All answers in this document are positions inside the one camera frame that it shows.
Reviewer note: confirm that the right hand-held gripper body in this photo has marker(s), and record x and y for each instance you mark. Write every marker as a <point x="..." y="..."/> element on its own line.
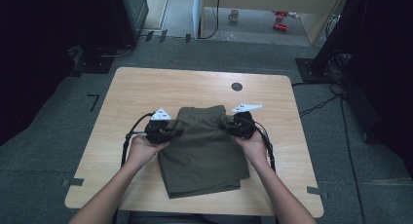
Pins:
<point x="244" y="125"/>

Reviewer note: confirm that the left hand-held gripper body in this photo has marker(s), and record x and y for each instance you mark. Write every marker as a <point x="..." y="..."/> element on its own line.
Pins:
<point x="158" y="130"/>

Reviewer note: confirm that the olive green shorts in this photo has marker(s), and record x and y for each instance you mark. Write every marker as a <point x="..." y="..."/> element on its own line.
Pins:
<point x="203" y="152"/>

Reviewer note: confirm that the person's right hand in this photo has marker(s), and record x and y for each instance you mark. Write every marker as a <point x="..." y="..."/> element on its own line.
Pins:
<point x="253" y="149"/>

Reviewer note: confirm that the person's left hand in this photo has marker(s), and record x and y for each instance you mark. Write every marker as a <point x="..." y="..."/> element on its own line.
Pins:
<point x="144" y="152"/>

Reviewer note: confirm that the person's dark clothing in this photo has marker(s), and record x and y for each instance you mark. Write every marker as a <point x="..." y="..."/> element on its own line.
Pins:
<point x="195" y="219"/>

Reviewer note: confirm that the red toy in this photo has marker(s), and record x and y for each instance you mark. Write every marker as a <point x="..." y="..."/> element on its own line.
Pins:
<point x="280" y="27"/>
<point x="280" y="14"/>

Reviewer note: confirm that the beige mug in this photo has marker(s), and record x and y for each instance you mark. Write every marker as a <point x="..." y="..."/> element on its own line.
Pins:
<point x="233" y="15"/>

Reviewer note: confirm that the black cabinet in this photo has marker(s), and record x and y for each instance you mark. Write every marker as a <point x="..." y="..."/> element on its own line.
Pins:
<point x="131" y="16"/>

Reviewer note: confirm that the dark curtain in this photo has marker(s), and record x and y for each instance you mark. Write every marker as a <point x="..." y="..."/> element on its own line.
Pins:
<point x="383" y="71"/>
<point x="35" y="55"/>

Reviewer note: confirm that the black stand base plate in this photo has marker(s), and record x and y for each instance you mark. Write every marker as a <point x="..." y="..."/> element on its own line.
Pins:
<point x="308" y="70"/>
<point x="94" y="65"/>

